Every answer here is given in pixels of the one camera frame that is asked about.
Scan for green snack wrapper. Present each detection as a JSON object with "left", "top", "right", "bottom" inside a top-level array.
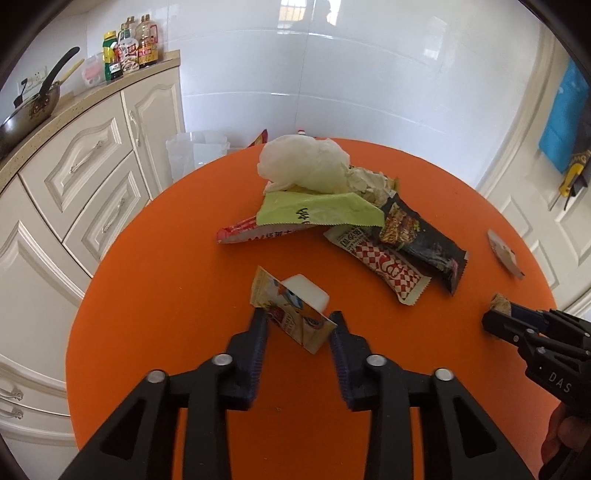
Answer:
[{"left": 256, "top": 191, "right": 386, "bottom": 230}]

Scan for printed drink carton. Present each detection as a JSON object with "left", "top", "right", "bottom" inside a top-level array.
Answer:
[{"left": 249, "top": 265, "right": 338, "bottom": 354}]

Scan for black snack wrapper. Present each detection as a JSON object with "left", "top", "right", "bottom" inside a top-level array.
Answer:
[{"left": 379, "top": 194, "right": 468, "bottom": 296}]

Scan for beige stone countertop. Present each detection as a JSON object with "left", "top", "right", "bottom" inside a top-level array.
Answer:
[{"left": 0, "top": 50, "right": 181, "bottom": 191}]

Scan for translucent plastic container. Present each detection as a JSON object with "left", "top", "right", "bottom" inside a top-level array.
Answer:
[{"left": 166, "top": 130, "right": 230, "bottom": 184}]

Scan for white crumpled plastic bag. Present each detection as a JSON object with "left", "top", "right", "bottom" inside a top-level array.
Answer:
[{"left": 256, "top": 134, "right": 352, "bottom": 195}]

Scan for cream base kitchen cabinet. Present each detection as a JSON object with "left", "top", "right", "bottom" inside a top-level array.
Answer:
[{"left": 0, "top": 60, "right": 186, "bottom": 480}]

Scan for white wall outlet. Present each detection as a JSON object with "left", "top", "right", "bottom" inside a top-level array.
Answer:
[{"left": 18, "top": 67, "right": 47, "bottom": 95}]

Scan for brown paper ball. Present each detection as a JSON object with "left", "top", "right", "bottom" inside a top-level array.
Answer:
[{"left": 490, "top": 293, "right": 512, "bottom": 319}]

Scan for small white paper wrapper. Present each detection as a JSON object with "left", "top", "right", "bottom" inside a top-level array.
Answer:
[{"left": 487, "top": 230, "right": 526, "bottom": 280}]

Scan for steel wok black handle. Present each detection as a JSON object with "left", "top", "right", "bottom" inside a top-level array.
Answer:
[{"left": 0, "top": 46, "right": 80, "bottom": 160}]

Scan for person's right hand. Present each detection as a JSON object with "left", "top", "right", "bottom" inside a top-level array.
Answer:
[{"left": 541, "top": 402, "right": 586, "bottom": 468}]

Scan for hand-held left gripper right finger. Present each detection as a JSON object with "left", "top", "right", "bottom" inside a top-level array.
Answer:
[{"left": 327, "top": 311, "right": 534, "bottom": 480}]

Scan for pink clear plastic box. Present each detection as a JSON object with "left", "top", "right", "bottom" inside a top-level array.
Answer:
[{"left": 82, "top": 52, "right": 106, "bottom": 88}]

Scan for yellow green bottle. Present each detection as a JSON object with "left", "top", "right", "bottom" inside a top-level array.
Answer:
[{"left": 102, "top": 31, "right": 119, "bottom": 83}]

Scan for yellow spatula handle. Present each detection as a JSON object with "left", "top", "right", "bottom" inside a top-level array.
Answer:
[{"left": 58, "top": 58, "right": 86, "bottom": 84}]

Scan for amber oil bottle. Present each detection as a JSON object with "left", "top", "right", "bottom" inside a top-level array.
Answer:
[{"left": 137, "top": 14, "right": 160, "bottom": 68}]

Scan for red white seasoning packet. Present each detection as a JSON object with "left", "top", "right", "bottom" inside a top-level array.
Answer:
[{"left": 115, "top": 38, "right": 140, "bottom": 75}]

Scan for grey apron yellow straps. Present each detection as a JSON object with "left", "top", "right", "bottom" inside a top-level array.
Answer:
[{"left": 549, "top": 106, "right": 591, "bottom": 212}]

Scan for cream panel door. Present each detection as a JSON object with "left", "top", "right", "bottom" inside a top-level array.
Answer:
[{"left": 475, "top": 41, "right": 591, "bottom": 324}]

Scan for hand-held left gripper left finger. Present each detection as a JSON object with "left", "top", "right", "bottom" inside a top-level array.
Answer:
[{"left": 58, "top": 308, "right": 269, "bottom": 480}]

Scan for blue apron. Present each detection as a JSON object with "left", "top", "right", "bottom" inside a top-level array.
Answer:
[{"left": 539, "top": 60, "right": 590, "bottom": 174}]

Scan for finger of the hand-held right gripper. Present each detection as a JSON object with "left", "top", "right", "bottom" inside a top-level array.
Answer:
[
  {"left": 481, "top": 310, "right": 543, "bottom": 346},
  {"left": 507, "top": 302, "right": 555, "bottom": 326}
]

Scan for red checked snack wrapper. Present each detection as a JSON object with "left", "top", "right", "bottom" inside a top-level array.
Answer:
[{"left": 323, "top": 225, "right": 433, "bottom": 306}]

